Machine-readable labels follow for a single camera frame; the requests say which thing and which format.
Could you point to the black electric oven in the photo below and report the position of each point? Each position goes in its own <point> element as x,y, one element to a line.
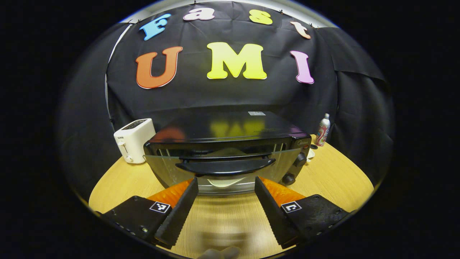
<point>230,129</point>

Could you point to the cream square plate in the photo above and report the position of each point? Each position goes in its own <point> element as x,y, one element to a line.
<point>226,182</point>

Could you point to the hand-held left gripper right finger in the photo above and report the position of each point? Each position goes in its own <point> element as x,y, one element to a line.
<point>275,216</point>

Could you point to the black backdrop cloth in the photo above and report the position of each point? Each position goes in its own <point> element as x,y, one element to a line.
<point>215,97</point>

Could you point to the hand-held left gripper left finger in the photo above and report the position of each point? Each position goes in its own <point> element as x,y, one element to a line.
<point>178,216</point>

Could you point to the white toaster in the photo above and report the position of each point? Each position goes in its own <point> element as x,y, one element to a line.
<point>134,144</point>

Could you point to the silver spray can red label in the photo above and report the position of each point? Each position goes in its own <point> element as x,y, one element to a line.
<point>322,133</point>

